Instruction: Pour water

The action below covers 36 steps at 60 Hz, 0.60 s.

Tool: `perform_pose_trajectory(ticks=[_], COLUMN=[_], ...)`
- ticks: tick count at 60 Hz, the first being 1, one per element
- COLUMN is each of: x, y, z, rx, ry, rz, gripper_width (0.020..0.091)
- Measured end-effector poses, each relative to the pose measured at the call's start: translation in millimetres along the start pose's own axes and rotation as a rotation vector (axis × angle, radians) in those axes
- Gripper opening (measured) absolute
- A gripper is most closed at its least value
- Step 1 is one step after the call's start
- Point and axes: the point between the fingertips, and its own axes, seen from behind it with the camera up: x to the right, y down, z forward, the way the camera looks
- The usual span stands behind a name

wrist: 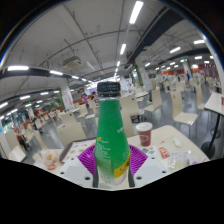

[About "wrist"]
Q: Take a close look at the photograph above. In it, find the clear plastic bag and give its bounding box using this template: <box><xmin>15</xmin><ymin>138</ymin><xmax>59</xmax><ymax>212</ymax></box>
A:
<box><xmin>167</xmin><ymin>149</ymin><xmax>193</xmax><ymax>171</ymax></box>

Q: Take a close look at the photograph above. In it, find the red paper cup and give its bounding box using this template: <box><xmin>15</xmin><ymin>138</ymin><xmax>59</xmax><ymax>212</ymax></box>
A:
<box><xmin>135</xmin><ymin>121</ymin><xmax>154</xmax><ymax>148</ymax></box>

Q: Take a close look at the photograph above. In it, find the white table with black pedestal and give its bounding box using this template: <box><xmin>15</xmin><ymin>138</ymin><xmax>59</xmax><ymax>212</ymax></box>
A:
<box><xmin>203</xmin><ymin>92</ymin><xmax>224</xmax><ymax>159</ymax></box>

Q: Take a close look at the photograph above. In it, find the small white wrapper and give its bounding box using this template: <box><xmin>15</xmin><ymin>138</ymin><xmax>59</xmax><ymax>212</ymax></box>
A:
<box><xmin>171</xmin><ymin>136</ymin><xmax>183</xmax><ymax>148</ymax></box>

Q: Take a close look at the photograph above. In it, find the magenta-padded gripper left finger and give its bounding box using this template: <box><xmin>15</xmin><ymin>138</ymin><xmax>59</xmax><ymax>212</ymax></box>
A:
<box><xmin>59</xmin><ymin>143</ymin><xmax>98</xmax><ymax>189</ymax></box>

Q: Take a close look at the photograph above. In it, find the person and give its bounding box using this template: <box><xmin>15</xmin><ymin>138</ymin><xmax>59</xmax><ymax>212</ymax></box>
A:
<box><xmin>81</xmin><ymin>93</ymin><xmax>90</xmax><ymax>109</ymax></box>

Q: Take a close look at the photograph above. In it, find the group of ceiling lights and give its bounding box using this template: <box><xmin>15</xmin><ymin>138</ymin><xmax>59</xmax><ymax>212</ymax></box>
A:
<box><xmin>0</xmin><ymin>0</ymin><xmax>214</xmax><ymax>118</ymax></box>

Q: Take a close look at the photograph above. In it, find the group of beige chairs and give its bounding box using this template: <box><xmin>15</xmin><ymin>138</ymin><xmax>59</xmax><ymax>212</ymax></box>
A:
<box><xmin>6</xmin><ymin>78</ymin><xmax>214</xmax><ymax>158</ymax></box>

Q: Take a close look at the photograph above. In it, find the crumpled food wrapper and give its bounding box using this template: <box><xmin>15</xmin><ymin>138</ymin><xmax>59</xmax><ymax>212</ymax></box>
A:
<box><xmin>38</xmin><ymin>149</ymin><xmax>61</xmax><ymax>171</ymax></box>

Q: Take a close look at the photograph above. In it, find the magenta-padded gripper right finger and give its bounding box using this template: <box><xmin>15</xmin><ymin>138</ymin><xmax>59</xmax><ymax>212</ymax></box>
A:
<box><xmin>128</xmin><ymin>143</ymin><xmax>168</xmax><ymax>188</ymax></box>

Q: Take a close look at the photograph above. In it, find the green plastic drink bottle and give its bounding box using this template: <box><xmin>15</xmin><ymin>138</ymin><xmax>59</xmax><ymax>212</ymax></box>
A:
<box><xmin>92</xmin><ymin>81</ymin><xmax>131</xmax><ymax>186</ymax></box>

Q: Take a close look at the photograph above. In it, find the ceiling air conditioner unit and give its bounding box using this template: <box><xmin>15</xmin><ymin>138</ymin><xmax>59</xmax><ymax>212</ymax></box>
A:
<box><xmin>62</xmin><ymin>55</ymin><xmax>83</xmax><ymax>70</ymax></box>

